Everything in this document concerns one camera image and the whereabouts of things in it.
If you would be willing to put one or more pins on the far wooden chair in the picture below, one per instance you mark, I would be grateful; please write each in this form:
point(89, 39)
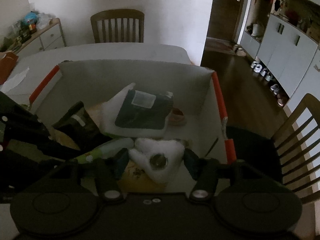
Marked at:
point(118, 25)

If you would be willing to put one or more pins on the white drawer sideboard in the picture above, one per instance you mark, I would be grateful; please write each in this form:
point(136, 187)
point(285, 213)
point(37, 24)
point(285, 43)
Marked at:
point(49, 38)

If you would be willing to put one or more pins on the white paper sheet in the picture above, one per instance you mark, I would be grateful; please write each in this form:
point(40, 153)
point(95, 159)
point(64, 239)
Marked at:
point(14, 81)

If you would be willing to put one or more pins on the red cardboard shoe box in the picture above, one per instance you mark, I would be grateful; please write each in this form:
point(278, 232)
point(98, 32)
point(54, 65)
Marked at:
point(96, 81)

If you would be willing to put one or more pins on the dark wooden door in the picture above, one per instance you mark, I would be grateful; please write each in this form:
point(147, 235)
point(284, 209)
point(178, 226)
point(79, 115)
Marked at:
point(224, 19)

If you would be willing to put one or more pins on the light blue correction tape dispenser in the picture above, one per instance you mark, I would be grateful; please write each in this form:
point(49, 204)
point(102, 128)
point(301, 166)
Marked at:
point(177, 118)

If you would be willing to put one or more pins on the row of shoes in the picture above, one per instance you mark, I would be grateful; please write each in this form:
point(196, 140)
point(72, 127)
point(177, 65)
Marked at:
point(267, 79)

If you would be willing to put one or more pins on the dark red paper bag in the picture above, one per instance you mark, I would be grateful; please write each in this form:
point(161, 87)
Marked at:
point(7, 64)

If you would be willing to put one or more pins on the white fluffy plush toy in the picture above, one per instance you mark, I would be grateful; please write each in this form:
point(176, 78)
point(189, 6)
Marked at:
point(160, 159)

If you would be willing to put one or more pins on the tan sponge block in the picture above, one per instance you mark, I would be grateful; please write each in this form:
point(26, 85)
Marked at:
point(78, 129)

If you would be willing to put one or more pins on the white kettle on shelf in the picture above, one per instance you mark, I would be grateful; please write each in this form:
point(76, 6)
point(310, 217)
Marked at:
point(257, 30)

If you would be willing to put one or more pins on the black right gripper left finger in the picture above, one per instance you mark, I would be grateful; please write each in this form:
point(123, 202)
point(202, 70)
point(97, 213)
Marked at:
point(107, 173)

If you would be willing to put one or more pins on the white wall cabinet unit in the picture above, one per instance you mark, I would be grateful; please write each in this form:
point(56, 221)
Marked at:
point(290, 40)

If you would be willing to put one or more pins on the white green tube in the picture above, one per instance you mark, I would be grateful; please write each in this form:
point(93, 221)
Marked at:
point(106, 150)

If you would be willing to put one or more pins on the wooden chair beside box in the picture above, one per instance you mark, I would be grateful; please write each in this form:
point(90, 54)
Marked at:
point(283, 158)

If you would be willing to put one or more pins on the dark green tissue pack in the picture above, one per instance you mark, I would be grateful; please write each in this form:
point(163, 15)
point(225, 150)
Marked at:
point(136, 114)

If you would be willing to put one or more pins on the clutter on sideboard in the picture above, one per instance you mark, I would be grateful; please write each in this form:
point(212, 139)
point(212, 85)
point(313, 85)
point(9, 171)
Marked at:
point(22, 30)

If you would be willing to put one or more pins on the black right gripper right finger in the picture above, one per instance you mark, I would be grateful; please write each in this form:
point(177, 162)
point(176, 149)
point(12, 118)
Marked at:
point(206, 173)

